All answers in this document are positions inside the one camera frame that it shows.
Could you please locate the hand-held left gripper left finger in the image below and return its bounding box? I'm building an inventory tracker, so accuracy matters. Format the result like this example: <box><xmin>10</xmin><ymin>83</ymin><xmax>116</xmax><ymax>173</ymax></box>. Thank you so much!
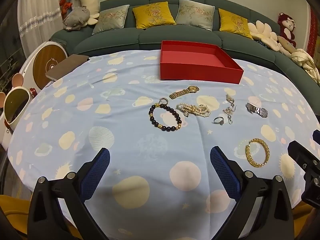
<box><xmin>27</xmin><ymin>147</ymin><xmax>111</xmax><ymax>240</ymax></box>

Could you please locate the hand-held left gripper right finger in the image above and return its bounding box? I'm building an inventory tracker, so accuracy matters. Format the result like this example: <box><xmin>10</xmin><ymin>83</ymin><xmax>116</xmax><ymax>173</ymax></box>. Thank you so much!
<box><xmin>210</xmin><ymin>147</ymin><xmax>295</xmax><ymax>240</ymax></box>

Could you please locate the gold mesh bangle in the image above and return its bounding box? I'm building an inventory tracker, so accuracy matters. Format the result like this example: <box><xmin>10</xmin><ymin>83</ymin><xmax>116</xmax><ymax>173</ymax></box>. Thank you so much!
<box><xmin>245</xmin><ymin>138</ymin><xmax>271</xmax><ymax>167</ymax></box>

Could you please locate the silver wristwatch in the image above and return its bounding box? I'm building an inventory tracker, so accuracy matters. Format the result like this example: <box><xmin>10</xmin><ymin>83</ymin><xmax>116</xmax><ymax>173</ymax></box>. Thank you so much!
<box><xmin>245</xmin><ymin>102</ymin><xmax>269</xmax><ymax>118</ymax></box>

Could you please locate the pearl strand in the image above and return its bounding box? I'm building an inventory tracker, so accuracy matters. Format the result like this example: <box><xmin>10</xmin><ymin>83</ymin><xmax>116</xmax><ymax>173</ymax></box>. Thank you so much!
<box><xmin>176</xmin><ymin>102</ymin><xmax>211</xmax><ymax>118</ymax></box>

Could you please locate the dark beaded bracelet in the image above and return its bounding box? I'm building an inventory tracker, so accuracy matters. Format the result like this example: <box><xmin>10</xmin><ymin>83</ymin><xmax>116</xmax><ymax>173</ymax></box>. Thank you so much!
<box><xmin>148</xmin><ymin>102</ymin><xmax>182</xmax><ymax>131</ymax></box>

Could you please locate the gold wristwatch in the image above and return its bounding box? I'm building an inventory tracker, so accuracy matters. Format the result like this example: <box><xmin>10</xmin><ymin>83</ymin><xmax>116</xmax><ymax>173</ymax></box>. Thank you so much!
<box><xmin>169</xmin><ymin>86</ymin><xmax>200</xmax><ymax>99</ymax></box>

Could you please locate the red cardboard box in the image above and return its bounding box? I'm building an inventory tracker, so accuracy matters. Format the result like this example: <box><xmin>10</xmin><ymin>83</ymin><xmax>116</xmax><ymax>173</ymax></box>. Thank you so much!
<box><xmin>160</xmin><ymin>40</ymin><xmax>244</xmax><ymax>85</ymax></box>

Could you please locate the blue planet print tablecloth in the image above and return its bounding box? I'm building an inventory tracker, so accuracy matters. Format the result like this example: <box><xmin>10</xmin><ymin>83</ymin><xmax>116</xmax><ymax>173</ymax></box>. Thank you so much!
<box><xmin>7</xmin><ymin>49</ymin><xmax>320</xmax><ymax>240</ymax></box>

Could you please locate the cream crumpled blanket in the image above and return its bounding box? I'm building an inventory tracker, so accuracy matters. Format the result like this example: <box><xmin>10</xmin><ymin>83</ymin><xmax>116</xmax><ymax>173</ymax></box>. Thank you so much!
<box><xmin>290</xmin><ymin>48</ymin><xmax>320</xmax><ymax>84</ymax></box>

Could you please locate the yellow chair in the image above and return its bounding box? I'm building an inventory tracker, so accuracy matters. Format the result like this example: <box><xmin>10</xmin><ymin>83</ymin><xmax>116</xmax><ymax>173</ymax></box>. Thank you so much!
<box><xmin>0</xmin><ymin>194</ymin><xmax>33</xmax><ymax>240</ymax></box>

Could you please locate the brown plush pillow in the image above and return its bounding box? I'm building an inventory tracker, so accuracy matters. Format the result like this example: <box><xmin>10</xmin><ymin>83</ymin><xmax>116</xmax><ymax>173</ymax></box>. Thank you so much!
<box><xmin>277</xmin><ymin>35</ymin><xmax>295</xmax><ymax>53</ymax></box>

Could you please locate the white bear-shaped bin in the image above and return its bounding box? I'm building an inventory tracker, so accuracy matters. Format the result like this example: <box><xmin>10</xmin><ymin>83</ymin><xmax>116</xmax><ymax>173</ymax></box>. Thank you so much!
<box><xmin>0</xmin><ymin>73</ymin><xmax>38</xmax><ymax>150</ymax></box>

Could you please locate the brown book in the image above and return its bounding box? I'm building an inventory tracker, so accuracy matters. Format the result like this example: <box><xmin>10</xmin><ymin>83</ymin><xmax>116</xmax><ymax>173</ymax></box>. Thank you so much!
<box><xmin>45</xmin><ymin>54</ymin><xmax>90</xmax><ymax>82</ymax></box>

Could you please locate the red monkey plush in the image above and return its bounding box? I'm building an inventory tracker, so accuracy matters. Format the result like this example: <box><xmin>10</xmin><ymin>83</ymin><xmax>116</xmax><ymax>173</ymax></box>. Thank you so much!
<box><xmin>277</xmin><ymin>12</ymin><xmax>297</xmax><ymax>47</ymax></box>

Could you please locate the white flower-shaped cushion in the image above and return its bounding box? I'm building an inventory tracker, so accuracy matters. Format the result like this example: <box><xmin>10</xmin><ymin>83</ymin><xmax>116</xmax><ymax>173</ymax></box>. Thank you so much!
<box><xmin>247</xmin><ymin>20</ymin><xmax>279</xmax><ymax>52</ymax></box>

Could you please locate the white appliance with wooden disc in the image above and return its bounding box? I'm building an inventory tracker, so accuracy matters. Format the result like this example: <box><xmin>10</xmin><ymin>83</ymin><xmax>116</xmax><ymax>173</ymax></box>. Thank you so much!
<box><xmin>19</xmin><ymin>41</ymin><xmax>68</xmax><ymax>93</ymax></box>

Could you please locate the yellow embroidered cushion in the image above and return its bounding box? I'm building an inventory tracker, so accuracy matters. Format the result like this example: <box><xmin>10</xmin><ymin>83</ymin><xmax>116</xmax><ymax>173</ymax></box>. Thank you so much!
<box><xmin>218</xmin><ymin>8</ymin><xmax>253</xmax><ymax>39</ymax></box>
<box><xmin>132</xmin><ymin>1</ymin><xmax>176</xmax><ymax>29</ymax></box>

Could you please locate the teal sofa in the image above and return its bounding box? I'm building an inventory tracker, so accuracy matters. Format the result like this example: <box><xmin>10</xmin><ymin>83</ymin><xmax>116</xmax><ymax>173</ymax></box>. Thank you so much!
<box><xmin>49</xmin><ymin>0</ymin><xmax>320</xmax><ymax>90</ymax></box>

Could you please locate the grey-green embroidered cushion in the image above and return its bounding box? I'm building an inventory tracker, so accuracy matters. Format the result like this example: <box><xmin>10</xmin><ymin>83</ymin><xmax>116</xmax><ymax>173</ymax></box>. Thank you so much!
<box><xmin>92</xmin><ymin>4</ymin><xmax>130</xmax><ymax>35</ymax></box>
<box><xmin>175</xmin><ymin>0</ymin><xmax>215</xmax><ymax>32</ymax></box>

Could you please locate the white sheer curtain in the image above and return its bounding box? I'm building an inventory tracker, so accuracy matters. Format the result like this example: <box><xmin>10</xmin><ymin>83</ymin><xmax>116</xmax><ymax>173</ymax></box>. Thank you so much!
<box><xmin>17</xmin><ymin>0</ymin><xmax>65</xmax><ymax>55</ymax></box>

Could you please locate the grey pig plush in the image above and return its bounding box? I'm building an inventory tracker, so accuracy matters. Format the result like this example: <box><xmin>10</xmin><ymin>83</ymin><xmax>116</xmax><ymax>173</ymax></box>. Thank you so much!
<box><xmin>62</xmin><ymin>6</ymin><xmax>91</xmax><ymax>32</ymax></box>

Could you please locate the red wall hanging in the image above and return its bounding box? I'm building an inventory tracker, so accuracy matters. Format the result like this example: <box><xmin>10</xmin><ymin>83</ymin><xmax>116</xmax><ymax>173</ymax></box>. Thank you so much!
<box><xmin>307</xmin><ymin>7</ymin><xmax>320</xmax><ymax>60</ymax></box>

